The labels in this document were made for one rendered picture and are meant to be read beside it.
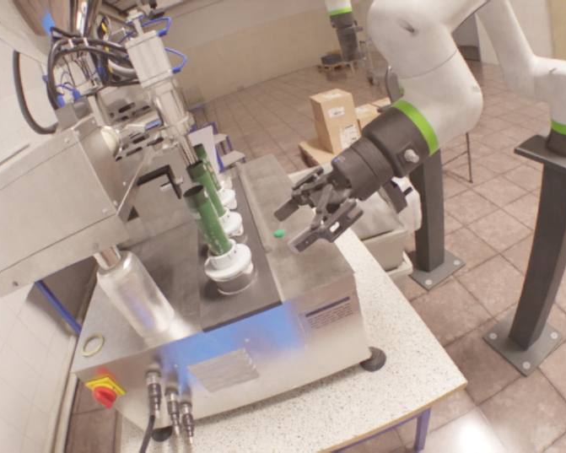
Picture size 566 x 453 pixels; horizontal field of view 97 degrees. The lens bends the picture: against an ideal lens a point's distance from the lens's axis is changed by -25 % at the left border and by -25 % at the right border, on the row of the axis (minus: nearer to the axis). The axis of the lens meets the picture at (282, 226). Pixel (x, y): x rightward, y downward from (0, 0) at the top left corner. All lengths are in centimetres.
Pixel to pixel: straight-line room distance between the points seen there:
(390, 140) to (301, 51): 1075
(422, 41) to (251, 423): 70
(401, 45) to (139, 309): 50
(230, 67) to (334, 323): 1040
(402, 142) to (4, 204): 52
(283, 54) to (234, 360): 1070
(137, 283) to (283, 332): 23
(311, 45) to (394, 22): 1083
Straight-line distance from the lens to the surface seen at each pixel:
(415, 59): 46
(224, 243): 46
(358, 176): 44
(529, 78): 104
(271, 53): 1093
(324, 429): 65
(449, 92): 47
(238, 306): 47
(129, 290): 48
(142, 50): 50
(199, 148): 63
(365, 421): 64
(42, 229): 46
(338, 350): 59
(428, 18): 45
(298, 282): 48
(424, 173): 154
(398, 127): 45
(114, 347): 57
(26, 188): 45
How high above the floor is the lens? 134
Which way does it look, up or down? 32 degrees down
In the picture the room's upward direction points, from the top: 20 degrees counter-clockwise
